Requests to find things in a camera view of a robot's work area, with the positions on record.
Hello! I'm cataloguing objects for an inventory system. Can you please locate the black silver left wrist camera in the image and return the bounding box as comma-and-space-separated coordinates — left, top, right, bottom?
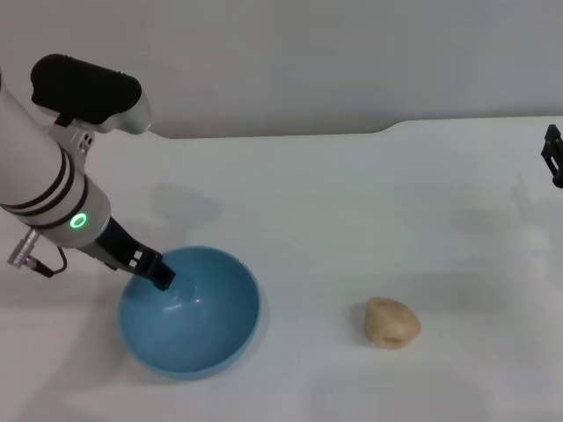
29, 53, 153, 137

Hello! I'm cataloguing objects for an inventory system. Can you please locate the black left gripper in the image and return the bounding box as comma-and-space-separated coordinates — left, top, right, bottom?
85, 216, 178, 293

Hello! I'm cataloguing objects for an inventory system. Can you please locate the beige egg yolk pastry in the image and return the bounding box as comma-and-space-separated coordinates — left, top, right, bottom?
363, 296, 422, 351

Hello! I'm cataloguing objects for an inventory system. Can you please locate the blue bowl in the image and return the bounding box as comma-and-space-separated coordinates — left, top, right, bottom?
118, 244, 263, 382

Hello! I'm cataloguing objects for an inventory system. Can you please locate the left arm cable with connector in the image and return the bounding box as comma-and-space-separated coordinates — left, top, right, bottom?
6, 228, 68, 278

